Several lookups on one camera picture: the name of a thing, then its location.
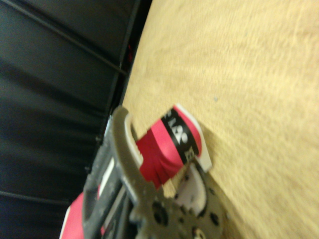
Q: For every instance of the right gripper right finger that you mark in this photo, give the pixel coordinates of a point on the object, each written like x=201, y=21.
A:
x=197, y=194

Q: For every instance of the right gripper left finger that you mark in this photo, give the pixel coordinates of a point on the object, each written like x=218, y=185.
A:
x=124, y=159

